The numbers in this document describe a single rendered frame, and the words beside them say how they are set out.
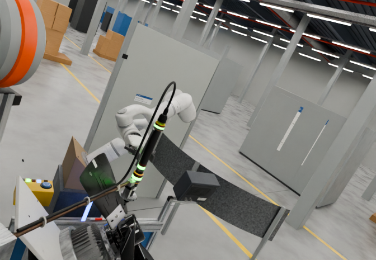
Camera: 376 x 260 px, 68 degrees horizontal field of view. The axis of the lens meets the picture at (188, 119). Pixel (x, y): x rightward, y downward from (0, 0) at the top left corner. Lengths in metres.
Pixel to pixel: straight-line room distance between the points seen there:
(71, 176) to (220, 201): 1.67
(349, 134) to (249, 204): 2.54
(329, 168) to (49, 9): 7.87
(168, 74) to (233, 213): 1.63
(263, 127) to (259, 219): 4.66
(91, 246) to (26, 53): 0.88
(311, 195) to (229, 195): 2.47
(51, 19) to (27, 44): 8.69
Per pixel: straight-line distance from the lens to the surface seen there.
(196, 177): 1.91
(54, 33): 9.27
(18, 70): 0.48
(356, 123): 5.06
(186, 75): 3.24
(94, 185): 1.15
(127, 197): 1.25
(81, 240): 1.23
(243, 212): 3.06
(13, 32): 0.46
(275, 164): 7.35
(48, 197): 1.61
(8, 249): 0.82
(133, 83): 3.02
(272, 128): 7.42
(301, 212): 5.33
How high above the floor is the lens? 1.99
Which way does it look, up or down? 13 degrees down
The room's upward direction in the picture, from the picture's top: 25 degrees clockwise
